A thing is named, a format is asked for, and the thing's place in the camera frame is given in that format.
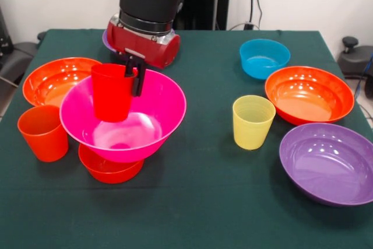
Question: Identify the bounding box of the black pedestal leg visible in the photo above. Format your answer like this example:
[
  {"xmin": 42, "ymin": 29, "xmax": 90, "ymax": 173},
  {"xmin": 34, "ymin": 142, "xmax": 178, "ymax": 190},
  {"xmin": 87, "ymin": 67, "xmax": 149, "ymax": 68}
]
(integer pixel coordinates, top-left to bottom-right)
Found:
[
  {"xmin": 337, "ymin": 36, "xmax": 373, "ymax": 76},
  {"xmin": 11, "ymin": 31, "xmax": 47, "ymax": 68}
]

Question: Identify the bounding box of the red cup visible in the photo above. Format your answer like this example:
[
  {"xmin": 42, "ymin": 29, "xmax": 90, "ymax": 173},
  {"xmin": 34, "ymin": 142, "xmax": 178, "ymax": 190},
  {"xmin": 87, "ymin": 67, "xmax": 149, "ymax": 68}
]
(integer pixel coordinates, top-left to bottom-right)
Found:
[{"xmin": 91, "ymin": 63, "xmax": 138, "ymax": 124}]

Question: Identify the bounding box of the blue bowl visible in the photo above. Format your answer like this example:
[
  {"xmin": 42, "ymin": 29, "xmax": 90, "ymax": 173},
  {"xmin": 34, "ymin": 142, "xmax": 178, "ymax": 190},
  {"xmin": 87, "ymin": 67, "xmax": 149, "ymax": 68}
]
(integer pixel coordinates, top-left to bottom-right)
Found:
[{"xmin": 239, "ymin": 38, "xmax": 291, "ymax": 80}]

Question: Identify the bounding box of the large orange bowl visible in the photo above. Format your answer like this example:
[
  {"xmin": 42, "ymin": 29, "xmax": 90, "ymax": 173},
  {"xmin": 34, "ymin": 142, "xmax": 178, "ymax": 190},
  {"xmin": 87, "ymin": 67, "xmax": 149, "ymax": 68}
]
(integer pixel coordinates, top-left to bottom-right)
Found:
[
  {"xmin": 265, "ymin": 66, "xmax": 356, "ymax": 127},
  {"xmin": 22, "ymin": 57, "xmax": 103, "ymax": 107}
]

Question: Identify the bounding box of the black side stand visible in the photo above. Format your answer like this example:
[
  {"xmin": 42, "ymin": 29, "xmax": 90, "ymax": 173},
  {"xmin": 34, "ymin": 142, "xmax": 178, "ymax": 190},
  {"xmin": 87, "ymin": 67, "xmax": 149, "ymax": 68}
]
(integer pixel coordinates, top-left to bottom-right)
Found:
[{"xmin": 0, "ymin": 6, "xmax": 33, "ymax": 86}]

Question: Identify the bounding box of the dark green tablecloth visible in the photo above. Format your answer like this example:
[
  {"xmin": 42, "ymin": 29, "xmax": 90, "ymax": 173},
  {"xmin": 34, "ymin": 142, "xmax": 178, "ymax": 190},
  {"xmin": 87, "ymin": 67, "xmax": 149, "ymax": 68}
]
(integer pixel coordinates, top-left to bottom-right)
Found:
[{"xmin": 0, "ymin": 29, "xmax": 373, "ymax": 249}]

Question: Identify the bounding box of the large pink bowl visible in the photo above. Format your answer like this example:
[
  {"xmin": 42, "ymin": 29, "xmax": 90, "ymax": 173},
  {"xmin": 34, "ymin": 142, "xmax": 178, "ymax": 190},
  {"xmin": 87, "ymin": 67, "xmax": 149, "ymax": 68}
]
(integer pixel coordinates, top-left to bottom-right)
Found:
[{"xmin": 59, "ymin": 68, "xmax": 187, "ymax": 164}]

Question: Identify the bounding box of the purple bowl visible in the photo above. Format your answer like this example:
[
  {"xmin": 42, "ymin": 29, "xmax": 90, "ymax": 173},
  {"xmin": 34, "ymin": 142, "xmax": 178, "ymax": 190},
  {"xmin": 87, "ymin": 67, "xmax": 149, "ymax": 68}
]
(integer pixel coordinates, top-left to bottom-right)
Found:
[
  {"xmin": 279, "ymin": 122, "xmax": 373, "ymax": 208},
  {"xmin": 101, "ymin": 29, "xmax": 117, "ymax": 54}
]

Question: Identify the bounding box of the yellow cup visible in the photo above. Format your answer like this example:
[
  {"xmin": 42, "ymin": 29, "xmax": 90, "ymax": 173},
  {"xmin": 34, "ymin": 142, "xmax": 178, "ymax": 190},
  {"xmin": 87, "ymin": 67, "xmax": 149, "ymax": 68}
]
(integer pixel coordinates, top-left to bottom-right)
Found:
[{"xmin": 232, "ymin": 94, "xmax": 277, "ymax": 151}]

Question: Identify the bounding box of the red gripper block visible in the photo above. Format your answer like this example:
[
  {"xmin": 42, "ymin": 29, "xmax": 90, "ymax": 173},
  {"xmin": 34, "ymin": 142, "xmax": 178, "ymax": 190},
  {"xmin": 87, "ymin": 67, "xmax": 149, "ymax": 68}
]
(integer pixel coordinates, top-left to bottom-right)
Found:
[{"xmin": 106, "ymin": 12, "xmax": 181, "ymax": 97}]

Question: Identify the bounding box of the orange cup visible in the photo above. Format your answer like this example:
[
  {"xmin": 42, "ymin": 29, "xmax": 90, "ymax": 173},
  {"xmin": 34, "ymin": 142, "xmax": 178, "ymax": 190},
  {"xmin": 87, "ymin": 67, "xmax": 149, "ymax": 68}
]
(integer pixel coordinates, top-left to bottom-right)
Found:
[{"xmin": 17, "ymin": 105, "xmax": 69, "ymax": 163}]

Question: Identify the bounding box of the small orange bowl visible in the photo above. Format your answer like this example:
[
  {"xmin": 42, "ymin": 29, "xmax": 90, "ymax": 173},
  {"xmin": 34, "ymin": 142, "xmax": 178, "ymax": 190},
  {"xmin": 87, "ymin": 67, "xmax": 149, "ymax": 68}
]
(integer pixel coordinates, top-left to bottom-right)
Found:
[{"xmin": 78, "ymin": 143, "xmax": 145, "ymax": 185}]

